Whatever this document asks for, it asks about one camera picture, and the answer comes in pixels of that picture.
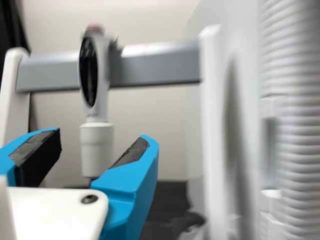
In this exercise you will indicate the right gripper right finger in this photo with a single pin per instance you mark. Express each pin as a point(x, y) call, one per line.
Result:
point(127, 190)

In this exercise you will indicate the white incubator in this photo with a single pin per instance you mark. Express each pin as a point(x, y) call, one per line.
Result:
point(290, 120)

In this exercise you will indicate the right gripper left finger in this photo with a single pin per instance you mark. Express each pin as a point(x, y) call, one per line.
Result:
point(22, 160)

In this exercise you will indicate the white pipette stand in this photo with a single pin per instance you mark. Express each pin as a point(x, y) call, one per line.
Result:
point(220, 125)

